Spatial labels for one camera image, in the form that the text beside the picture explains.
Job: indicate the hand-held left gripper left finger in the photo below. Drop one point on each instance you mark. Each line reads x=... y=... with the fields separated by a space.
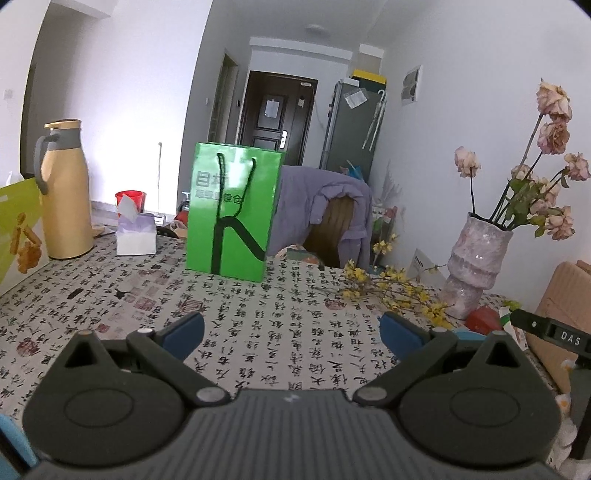
x=184 y=332

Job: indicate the white striped card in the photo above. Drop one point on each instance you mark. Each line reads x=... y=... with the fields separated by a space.
x=422 y=263

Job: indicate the mottled pink vase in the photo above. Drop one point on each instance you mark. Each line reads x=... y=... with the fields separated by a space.
x=475 y=267

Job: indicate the pink small suitcase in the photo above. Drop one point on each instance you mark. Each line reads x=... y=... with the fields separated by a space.
x=568 y=295

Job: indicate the brown snack packet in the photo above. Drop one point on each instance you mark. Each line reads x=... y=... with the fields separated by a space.
x=102 y=230

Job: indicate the wooden chair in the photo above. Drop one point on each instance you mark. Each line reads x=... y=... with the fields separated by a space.
x=332 y=226

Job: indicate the calligraphy print tablecloth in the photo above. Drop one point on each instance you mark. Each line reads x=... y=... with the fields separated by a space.
x=277 y=314

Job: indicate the chair with purple jacket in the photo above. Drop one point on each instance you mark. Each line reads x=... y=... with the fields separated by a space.
x=300 y=194

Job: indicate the blue plastic bag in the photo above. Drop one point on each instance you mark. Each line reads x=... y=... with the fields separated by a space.
x=353 y=170

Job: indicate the white wall panel box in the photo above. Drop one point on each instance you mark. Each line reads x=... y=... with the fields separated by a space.
x=411 y=85

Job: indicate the green paper bag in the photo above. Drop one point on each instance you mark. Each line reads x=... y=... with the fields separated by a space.
x=203 y=240

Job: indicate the dried pale grass bunch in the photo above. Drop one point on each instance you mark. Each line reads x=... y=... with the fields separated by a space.
x=387 y=189

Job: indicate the beige thermos jug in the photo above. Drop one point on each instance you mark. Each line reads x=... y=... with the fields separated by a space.
x=67 y=207

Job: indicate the red packet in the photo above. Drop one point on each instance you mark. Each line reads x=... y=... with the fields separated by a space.
x=482 y=319

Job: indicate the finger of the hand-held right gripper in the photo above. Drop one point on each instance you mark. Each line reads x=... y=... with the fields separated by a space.
x=554 y=333

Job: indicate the dark brown door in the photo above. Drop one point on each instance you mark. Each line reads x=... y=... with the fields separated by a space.
x=254 y=138

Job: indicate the yellow-green snack box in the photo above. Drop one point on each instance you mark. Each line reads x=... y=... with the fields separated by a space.
x=14 y=207

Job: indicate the grey refrigerator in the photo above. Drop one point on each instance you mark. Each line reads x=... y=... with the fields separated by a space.
x=346 y=138

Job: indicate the red bucket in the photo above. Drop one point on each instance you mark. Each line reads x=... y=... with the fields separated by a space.
x=138 y=198

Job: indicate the white umbrella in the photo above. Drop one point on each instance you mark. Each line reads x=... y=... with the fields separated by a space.
x=374 y=120

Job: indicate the round ceiling lamp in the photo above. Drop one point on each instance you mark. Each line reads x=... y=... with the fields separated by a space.
x=317 y=30

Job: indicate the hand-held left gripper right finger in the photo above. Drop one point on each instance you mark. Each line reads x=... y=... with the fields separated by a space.
x=401 y=334

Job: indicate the tissue pack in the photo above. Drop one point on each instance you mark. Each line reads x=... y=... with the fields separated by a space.
x=136 y=242

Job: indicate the cardboard box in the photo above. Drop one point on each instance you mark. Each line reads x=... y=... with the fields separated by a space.
x=179 y=229

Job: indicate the dried pink roses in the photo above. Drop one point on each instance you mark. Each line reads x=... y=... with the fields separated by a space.
x=554 y=99

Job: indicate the yellow and black box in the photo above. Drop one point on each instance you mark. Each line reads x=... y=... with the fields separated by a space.
x=368 y=77

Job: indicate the yellow flower branch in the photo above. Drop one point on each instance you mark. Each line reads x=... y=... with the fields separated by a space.
x=392 y=281

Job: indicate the small white green box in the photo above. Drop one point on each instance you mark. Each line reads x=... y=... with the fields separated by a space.
x=517 y=339

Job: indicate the clear bottle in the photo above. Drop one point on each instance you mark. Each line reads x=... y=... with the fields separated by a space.
x=185 y=202

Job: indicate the red container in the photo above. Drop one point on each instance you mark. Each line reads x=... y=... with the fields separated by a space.
x=183 y=217

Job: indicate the white paper notice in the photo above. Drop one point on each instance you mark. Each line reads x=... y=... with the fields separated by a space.
x=271 y=107

